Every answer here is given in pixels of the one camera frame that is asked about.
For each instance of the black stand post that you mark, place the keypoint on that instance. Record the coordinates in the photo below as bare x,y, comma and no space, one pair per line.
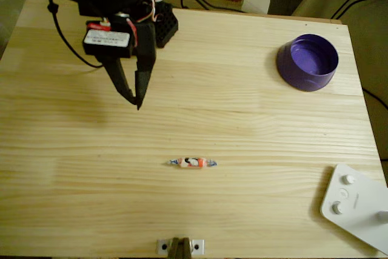
180,250

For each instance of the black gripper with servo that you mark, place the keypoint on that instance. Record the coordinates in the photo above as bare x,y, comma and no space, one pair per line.
146,49

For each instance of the candy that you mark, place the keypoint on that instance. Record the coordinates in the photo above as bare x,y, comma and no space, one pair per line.
191,162

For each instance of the silver metal bracket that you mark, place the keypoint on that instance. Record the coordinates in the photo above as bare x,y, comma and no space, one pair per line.
200,250

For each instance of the purple bowl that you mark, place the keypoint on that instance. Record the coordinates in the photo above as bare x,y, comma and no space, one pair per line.
312,59

